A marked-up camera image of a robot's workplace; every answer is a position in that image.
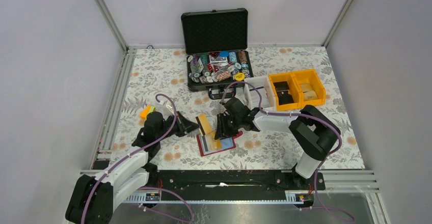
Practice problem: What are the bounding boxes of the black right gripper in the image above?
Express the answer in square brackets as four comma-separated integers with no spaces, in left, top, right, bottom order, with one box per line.
[214,113,242,140]

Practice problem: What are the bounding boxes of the orange green sticky note block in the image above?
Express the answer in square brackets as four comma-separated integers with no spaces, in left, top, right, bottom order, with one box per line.
[139,105,155,120]

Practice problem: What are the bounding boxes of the beige cards in yellow bin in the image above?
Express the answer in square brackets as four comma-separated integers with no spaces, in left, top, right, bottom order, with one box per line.
[300,83,318,101]

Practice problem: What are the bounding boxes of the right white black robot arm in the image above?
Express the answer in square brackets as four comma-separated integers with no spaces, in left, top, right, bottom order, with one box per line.
[214,97,342,189]

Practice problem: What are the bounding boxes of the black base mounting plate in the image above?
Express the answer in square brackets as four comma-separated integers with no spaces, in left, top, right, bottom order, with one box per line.
[152,170,326,198]

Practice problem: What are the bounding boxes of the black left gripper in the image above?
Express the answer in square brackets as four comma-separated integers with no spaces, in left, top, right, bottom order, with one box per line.
[156,110,200,141]

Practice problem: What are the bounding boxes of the yellow bin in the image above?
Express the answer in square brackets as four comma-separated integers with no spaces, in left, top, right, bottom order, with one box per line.
[292,69,327,106]
[268,72,301,111]

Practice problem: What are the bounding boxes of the floral patterned table mat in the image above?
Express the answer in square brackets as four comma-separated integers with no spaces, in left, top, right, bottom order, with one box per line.
[111,47,364,170]

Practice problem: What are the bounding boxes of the white plastic bin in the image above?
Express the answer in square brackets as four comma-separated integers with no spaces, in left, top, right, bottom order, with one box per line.
[244,76,276,110]

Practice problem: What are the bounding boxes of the red leather card holder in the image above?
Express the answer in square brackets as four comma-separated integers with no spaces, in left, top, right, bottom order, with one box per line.
[196,132,242,157]

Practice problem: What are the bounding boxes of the black card in yellow bin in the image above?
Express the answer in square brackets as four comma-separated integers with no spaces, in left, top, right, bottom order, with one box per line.
[273,81,294,105]

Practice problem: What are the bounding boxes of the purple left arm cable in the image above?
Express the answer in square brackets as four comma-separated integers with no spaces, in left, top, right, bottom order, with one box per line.
[80,93,195,224]

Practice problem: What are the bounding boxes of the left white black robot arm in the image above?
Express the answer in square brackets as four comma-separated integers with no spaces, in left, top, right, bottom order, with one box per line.
[65,112,199,223]

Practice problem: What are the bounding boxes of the yellow round dealer chip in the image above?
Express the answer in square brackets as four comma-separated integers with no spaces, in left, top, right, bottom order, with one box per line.
[233,72,245,81]

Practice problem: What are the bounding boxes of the gold credit card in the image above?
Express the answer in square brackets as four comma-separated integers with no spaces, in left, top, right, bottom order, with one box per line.
[196,114,212,135]

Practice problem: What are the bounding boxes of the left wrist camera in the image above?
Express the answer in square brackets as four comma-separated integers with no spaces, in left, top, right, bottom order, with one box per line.
[160,101,174,115]

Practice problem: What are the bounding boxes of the black poker chip case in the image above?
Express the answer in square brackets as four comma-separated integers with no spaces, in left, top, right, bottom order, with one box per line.
[180,8,254,100]

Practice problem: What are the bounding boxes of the white slotted cable duct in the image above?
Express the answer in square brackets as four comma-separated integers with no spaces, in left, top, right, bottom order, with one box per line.
[123,190,314,205]

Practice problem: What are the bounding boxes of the cards in white bin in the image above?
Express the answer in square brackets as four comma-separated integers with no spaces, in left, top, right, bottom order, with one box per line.
[250,87,269,107]

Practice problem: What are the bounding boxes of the white grey credit card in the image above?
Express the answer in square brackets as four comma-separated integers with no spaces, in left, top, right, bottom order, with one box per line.
[199,135,209,154]

